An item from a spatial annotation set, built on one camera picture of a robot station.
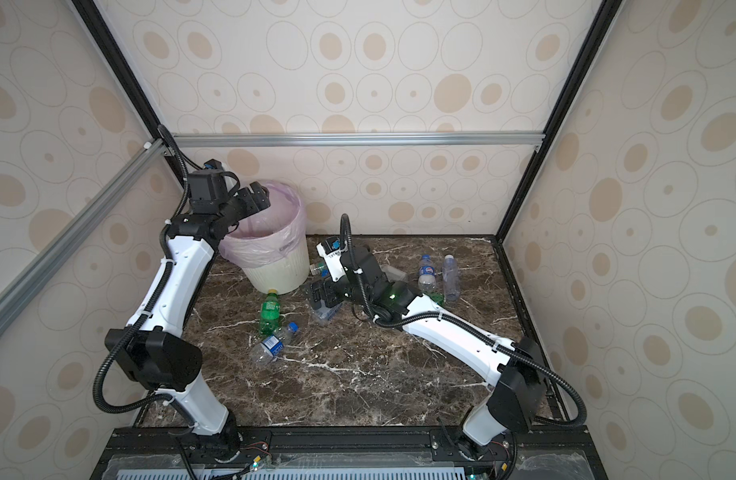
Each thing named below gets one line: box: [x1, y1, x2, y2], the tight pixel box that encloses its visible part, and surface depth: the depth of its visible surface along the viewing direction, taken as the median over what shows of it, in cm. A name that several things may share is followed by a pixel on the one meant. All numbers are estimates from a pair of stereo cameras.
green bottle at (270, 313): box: [259, 288, 281, 337], surface depth 96 cm
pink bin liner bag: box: [219, 180, 307, 268], surface depth 85 cm
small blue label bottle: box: [250, 322, 299, 366], surface depth 89 cm
